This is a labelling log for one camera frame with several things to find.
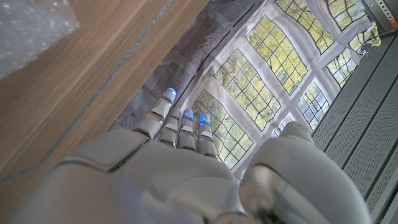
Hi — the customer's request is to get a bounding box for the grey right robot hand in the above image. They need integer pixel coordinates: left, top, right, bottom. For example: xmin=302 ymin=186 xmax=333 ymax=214
xmin=9 ymin=87 xmax=374 ymax=224

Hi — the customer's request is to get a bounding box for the clear bubble wrap sheet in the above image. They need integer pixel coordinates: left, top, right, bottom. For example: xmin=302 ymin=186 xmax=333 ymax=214
xmin=0 ymin=0 xmax=80 ymax=78

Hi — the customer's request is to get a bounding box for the printed window backdrop cloth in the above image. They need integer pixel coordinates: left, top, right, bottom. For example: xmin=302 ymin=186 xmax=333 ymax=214
xmin=108 ymin=0 xmax=383 ymax=180

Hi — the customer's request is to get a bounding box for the slotted metal rail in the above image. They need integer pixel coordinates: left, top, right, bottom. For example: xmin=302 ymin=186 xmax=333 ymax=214
xmin=362 ymin=0 xmax=398 ymax=30

